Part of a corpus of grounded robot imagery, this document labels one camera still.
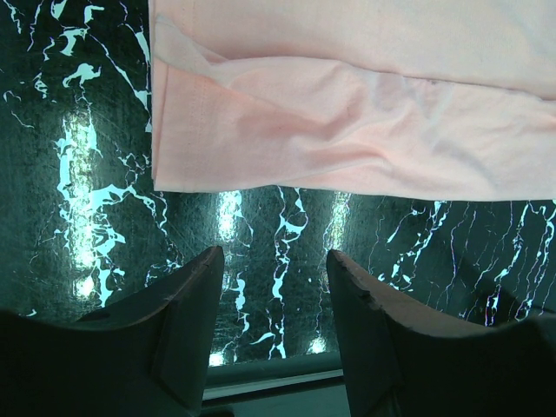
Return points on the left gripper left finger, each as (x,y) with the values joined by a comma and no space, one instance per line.
(145,355)

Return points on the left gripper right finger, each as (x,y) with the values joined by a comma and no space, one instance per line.
(402,358)

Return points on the salmon pink t shirt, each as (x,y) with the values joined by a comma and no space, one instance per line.
(433,100)

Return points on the left aluminium rail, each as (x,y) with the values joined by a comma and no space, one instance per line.
(248,377)

